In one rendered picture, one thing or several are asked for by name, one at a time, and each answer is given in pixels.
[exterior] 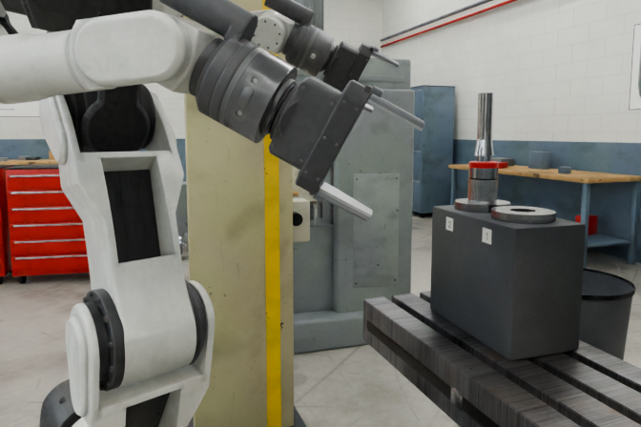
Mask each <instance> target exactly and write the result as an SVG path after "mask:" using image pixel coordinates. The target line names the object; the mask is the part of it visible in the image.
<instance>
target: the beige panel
mask: <svg viewBox="0 0 641 427"><path fill-rule="evenodd" d="M229 1H231V2H233V3H235V4H237V5H238V6H240V7H242V8H244V9H246V10H248V11H250V12H251V11H258V10H270V9H269V8H268V7H266V6H264V3H265V0H229ZM184 117H185V151H186V183H187V216H188V250H189V281H190V280H194V281H197V282H198V283H200V284H201V285H202V286H203V287H204V289H205V290H206V292H207V294H208V296H209V297H210V300H211V302H212V304H213V307H214V312H215V335H214V346H213V356H212V366H211V375H210V384H209V387H208V389H207V391H206V393H205V395H204V397H203V399H202V400H201V402H200V404H199V405H198V407H197V409H196V412H195V413H194V416H193V417H192V419H191V420H190V422H189V424H188V426H187V427H306V425H305V423H304V422H303V420H302V418H301V416H300V414H299V412H298V411H297V409H296V407H295V405H294V313H293V166H292V165H290V164H288V163H286V162H285V161H283V160H281V159H279V158H277V157H276V156H274V155H272V154H270V152H269V145H270V143H271V141H272V139H270V133H269V134H267V135H266V136H265V137H264V138H263V139H262V140H261V141H260V142H258V143H254V142H253V141H251V140H249V139H247V138H245V137H244V136H242V135H240V134H238V133H236V132H234V131H232V130H230V129H229V128H227V127H225V126H223V125H221V124H220V123H218V122H217V121H215V120H214V119H212V118H210V117H208V116H206V115H205V114H203V113H201V112H200V111H199V110H198V108H197V104H196V97H195V96H193V95H191V94H185V93H184Z"/></svg>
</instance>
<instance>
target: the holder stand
mask: <svg viewBox="0 0 641 427"><path fill-rule="evenodd" d="M585 232H586V225H585V224H583V223H579V222H574V221H570V220H566V219H561V218H557V217H556V212H555V211H553V210H549V209H544V208H537V207H526V206H510V202H508V201H505V200H500V199H497V202H496V203H473V202H468V201H467V198H461V199H456V200H455V205H447V206H434V207H433V213H432V252H431V292H430V308H431V310H433V311H435V312H436V313H438V314H439V315H441V316H443V317H444V318H446V319H447V320H449V321H450V322H452V323H453V324H455V325H456V326H458V327H459V328H461V329H462V330H464V331H465V332H467V333H468V334H470V335H472V336H474V337H475V338H477V339H478V340H480V341H481V342H483V343H484V344H485V345H486V346H488V347H489V348H491V349H492V350H494V351H495V352H497V353H498V354H500V355H501V356H503V357H505V358H507V359H508V360H517V359H523V358H529V357H535V356H546V355H552V354H558V353H564V352H570V351H576V350H578V348H579V332H580V315H581V299H582V282H583V266H584V249H585Z"/></svg>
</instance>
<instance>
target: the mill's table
mask: <svg viewBox="0 0 641 427"><path fill-rule="evenodd" d="M430 292H431V291H427V292H420V297H418V296H416V295H414V294H404V295H392V300H391V301H390V300H388V299H387V298H385V297H384V296H382V297H375V298H367V299H364V300H363V339H364V340H365V341H366V342H367V343H368V344H369V345H370V346H371V347H372V348H373V349H375V350H376V351H377V352H378V353H379V354H380V355H381V356H382V357H384V358H385V359H386V360H387V361H388V362H389V363H390V364H391V365H392V366H393V367H395V368H396V369H397V370H398V371H399V372H400V373H401V374H402V375H403V376H405V377H406V378H407V379H408V380H409V381H410V382H411V383H412V384H413V385H415V386H416V387H417V388H418V389H419V390H420V391H421V392H422V393H423V394H424V395H426V396H427V397H428V398H429V399H430V400H431V401H432V402H433V403H434V404H436V405H437V406H438V407H439V408H440V409H441V410H442V411H443V412H444V413H446V414H447V415H448V416H449V417H450V418H451V419H452V420H453V421H454V422H456V423H457V424H458V425H459V426H460V427H641V369H640V368H638V367H636V366H634V365H632V364H630V363H628V362H626V361H624V360H622V359H620V358H618V357H616V356H612V355H610V354H608V353H606V352H604V351H602V350H599V349H597V348H595V347H593V346H591V345H589V344H587V343H585V342H583V341H581V340H579V348H578V350H576V351H570V352H564V353H558V354H552V355H546V356H535V357H529V358H523V359H517V360H508V359H507V358H505V357H503V356H501V355H500V354H498V353H497V352H495V351H494V350H492V349H491V348H489V347H488V346H486V345H485V344H484V343H483V342H481V341H480V340H478V339H477V338H475V337H474V336H472V335H470V334H468V333H467V332H465V331H464V330H462V329H461V328H459V327H458V326H456V325H455V324H453V323H452V322H450V321H449V320H447V319H446V318H444V317H443V316H441V315H439V314H438V313H436V312H435V311H433V310H431V308H430Z"/></svg>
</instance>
